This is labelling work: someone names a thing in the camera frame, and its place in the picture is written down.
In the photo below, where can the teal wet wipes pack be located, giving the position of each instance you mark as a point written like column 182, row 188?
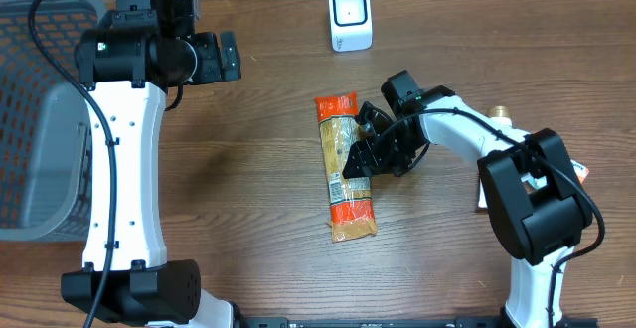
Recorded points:
column 536, row 183

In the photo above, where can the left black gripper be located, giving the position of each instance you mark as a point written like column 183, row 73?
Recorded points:
column 205, row 70

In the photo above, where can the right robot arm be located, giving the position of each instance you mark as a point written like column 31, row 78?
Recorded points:
column 535, row 201

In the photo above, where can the white cream tube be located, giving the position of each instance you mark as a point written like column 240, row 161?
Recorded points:
column 501, row 115

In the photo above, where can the grey plastic mesh basket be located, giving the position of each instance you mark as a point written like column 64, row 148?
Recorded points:
column 45, row 141

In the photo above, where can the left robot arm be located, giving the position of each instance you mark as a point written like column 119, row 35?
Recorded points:
column 127, row 64

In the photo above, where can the white barcode scanner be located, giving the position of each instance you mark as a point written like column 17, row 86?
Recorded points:
column 351, row 25

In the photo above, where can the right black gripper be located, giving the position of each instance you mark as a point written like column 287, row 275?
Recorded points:
column 372, row 163

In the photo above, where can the orange spaghetti packet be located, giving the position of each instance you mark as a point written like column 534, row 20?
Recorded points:
column 350, row 200

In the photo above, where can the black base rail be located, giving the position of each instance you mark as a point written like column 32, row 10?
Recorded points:
column 459, row 322

